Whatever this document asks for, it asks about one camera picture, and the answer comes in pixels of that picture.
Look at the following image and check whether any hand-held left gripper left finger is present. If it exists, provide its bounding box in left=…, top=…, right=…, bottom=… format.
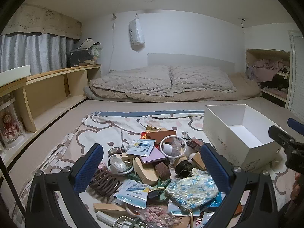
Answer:
left=25, top=143, right=104, bottom=228

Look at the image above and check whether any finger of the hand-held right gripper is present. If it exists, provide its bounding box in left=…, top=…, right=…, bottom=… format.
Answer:
left=268, top=125, right=304, bottom=152
left=287, top=118, right=304, bottom=136

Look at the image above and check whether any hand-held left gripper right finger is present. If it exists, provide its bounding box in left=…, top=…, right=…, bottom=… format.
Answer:
left=201, top=143, right=278, bottom=228

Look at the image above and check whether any floral fabric pouch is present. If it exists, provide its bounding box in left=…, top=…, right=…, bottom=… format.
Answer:
left=165, top=174, right=220, bottom=211

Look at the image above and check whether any white cardboard shoe box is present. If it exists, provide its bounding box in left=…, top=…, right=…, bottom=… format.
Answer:
left=202, top=104, right=283, bottom=171

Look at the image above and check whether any blue snack packet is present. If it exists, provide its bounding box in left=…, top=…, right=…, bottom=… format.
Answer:
left=202, top=192, right=226, bottom=213

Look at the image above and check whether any light wooden block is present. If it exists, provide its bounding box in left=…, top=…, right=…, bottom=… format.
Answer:
left=190, top=152, right=207, bottom=171

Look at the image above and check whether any brown hair claw clip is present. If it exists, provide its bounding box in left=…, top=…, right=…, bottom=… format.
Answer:
left=89, top=169, right=123, bottom=196

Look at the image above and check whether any dark red box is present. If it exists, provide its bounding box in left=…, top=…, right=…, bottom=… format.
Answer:
left=189, top=137, right=205, bottom=151

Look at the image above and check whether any brown tape roll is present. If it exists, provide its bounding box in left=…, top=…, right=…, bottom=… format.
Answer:
left=109, top=146, right=123, bottom=157

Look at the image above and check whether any cartoon printed blanket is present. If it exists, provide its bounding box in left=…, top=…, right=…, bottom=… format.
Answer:
left=7, top=110, right=304, bottom=228

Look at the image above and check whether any flat wooden strip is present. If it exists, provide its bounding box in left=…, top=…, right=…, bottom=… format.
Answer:
left=93, top=203, right=127, bottom=215

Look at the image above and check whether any green clip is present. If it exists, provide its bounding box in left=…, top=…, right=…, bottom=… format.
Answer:
left=152, top=177, right=171, bottom=189
left=126, top=173, right=143, bottom=182

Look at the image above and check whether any white louvered door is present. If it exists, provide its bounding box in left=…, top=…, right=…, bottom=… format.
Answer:
left=287, top=30, right=304, bottom=114

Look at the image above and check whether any brown bandage roll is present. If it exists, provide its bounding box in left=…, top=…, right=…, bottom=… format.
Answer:
left=154, top=161, right=171, bottom=180

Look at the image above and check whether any white tube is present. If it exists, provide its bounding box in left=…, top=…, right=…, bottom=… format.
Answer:
left=96, top=211, right=119, bottom=226

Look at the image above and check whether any curved light wooden piece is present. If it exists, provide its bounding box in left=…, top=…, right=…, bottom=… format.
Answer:
left=132, top=158, right=159, bottom=184

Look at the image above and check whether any beige fleece blanket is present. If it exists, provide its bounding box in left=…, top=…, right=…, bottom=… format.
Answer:
left=83, top=72, right=263, bottom=101

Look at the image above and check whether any pile of clothes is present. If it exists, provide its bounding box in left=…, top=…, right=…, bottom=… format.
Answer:
left=247, top=59, right=290, bottom=100

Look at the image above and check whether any brown leather wallet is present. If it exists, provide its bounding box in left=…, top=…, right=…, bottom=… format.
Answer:
left=147, top=130, right=177, bottom=143

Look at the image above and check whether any purple notebook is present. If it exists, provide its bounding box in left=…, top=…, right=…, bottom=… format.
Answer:
left=140, top=146, right=167, bottom=164

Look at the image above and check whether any clear bag of pink bits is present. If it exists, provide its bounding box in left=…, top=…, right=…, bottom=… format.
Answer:
left=140, top=205, right=181, bottom=228

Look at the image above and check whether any wooden closet niche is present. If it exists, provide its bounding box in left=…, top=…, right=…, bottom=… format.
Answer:
left=245, top=49, right=292, bottom=108

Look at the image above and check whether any grey quilted pillow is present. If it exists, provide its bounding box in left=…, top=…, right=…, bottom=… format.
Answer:
left=169, top=65, right=238, bottom=93
left=90, top=65, right=174, bottom=97

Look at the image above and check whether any doll in clear case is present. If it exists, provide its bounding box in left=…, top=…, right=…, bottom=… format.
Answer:
left=0, top=94, right=25, bottom=150

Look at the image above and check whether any white headboard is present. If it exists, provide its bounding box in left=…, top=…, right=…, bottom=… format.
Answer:
left=147, top=53, right=235, bottom=73

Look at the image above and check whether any dark bag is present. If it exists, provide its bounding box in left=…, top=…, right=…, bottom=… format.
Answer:
left=66, top=49, right=95, bottom=67

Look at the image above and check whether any white board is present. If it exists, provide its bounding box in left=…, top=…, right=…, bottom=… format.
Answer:
left=0, top=65, right=31, bottom=86

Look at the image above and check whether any white cap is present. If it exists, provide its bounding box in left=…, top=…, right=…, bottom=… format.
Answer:
left=72, top=38, right=101, bottom=53

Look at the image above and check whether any grey curtain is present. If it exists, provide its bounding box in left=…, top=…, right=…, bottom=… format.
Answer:
left=0, top=33, right=75, bottom=73

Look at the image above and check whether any white hanging bag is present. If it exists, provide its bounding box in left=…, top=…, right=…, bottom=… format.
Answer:
left=129, top=18, right=146, bottom=45

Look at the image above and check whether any beige printed valance cloth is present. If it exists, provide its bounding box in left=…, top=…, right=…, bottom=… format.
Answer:
left=1, top=4, right=82, bottom=40

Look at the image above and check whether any white plastic ring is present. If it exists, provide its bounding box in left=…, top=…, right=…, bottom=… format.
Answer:
left=159, top=135, right=187, bottom=158

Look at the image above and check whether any white plastic frame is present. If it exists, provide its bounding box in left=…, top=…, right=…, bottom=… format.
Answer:
left=113, top=215, right=145, bottom=228

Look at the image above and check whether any wooden wall shelf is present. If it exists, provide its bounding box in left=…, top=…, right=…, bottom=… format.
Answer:
left=0, top=64, right=102, bottom=171

